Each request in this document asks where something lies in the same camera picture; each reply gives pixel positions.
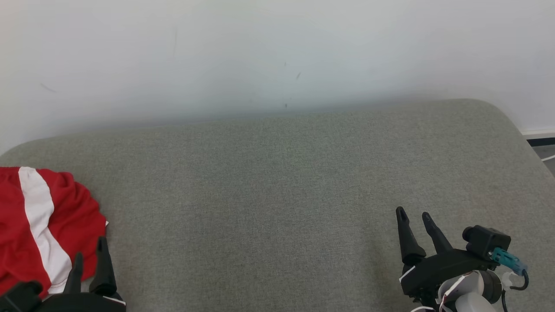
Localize white wall baseboard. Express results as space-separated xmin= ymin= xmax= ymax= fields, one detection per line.
xmin=520 ymin=128 xmax=555 ymax=147

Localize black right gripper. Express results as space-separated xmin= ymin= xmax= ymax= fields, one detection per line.
xmin=395 ymin=207 xmax=497 ymax=300

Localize red shorts with white stripe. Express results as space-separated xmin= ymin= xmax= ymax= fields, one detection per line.
xmin=0 ymin=167 xmax=109 ymax=299

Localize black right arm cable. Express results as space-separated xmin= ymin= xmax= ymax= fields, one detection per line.
xmin=501 ymin=269 xmax=530 ymax=312

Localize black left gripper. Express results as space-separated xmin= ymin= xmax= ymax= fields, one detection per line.
xmin=35 ymin=237 xmax=127 ymax=312

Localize teal right camera connector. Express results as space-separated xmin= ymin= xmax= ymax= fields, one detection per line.
xmin=492 ymin=247 xmax=528 ymax=276

